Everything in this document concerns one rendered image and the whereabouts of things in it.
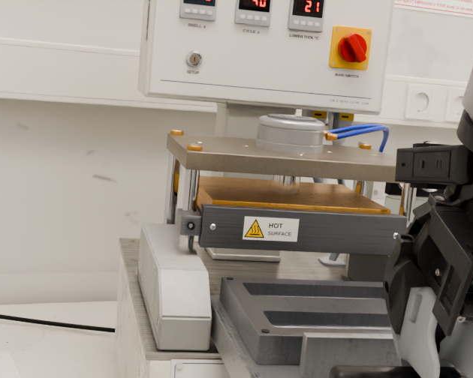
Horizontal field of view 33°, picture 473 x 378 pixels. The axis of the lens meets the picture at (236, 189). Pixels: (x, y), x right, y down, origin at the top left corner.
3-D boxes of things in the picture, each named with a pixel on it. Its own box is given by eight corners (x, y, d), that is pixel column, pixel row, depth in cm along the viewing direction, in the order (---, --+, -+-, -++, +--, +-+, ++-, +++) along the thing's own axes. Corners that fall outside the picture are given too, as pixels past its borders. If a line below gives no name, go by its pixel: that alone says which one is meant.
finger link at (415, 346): (399, 434, 52) (438, 325, 48) (372, 372, 57) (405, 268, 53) (441, 434, 53) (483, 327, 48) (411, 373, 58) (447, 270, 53)
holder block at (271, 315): (219, 300, 79) (221, 275, 78) (405, 305, 83) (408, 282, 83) (256, 364, 63) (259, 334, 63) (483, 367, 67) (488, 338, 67)
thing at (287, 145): (156, 193, 107) (164, 98, 105) (371, 206, 114) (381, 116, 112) (179, 235, 84) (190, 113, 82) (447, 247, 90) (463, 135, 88)
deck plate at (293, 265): (118, 242, 119) (119, 236, 118) (338, 252, 126) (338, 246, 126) (145, 360, 74) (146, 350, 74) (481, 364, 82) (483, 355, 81)
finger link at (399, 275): (376, 334, 53) (410, 224, 49) (369, 319, 55) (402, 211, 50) (440, 335, 54) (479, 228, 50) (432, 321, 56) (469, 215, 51)
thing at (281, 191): (187, 205, 101) (193, 131, 100) (350, 214, 106) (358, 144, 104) (209, 236, 85) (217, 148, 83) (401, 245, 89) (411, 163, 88)
